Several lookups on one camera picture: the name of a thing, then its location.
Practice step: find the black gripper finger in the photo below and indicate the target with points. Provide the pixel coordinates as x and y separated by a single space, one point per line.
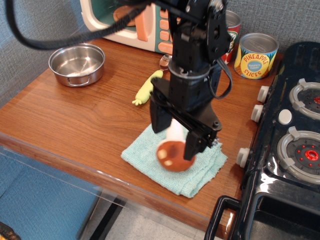
196 142
160 118

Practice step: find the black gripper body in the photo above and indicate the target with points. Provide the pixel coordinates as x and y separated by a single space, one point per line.
188 95

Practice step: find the brown toy mushroom potato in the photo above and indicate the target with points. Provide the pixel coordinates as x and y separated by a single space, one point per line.
170 151

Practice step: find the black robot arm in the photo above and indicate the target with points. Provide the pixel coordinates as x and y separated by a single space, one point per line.
200 39

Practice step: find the stainless steel pot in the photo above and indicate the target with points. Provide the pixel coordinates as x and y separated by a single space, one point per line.
77 66

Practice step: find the light blue folded cloth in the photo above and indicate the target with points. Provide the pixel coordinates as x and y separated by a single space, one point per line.
141 154

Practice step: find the toy microwave teal and cream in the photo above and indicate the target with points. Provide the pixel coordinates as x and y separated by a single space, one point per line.
148 31

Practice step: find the pineapple slices can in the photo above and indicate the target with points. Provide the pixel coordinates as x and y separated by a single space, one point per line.
255 56

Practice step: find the tomato sauce can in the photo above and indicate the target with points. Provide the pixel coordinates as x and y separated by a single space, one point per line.
233 22

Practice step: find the black toy stove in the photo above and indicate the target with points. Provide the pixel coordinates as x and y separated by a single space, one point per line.
280 189

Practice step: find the orange object at corner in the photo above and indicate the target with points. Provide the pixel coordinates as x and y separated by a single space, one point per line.
7 233

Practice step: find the spoon with green handle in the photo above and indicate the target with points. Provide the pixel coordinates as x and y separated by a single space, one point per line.
144 93

